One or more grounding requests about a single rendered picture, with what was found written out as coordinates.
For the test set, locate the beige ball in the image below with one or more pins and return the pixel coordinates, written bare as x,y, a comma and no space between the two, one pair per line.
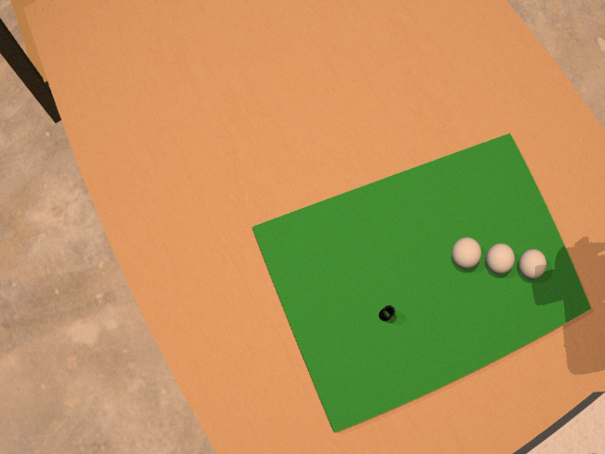
500,258
532,264
466,253

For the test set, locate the green golf mat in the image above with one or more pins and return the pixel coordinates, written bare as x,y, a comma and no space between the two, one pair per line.
342,266

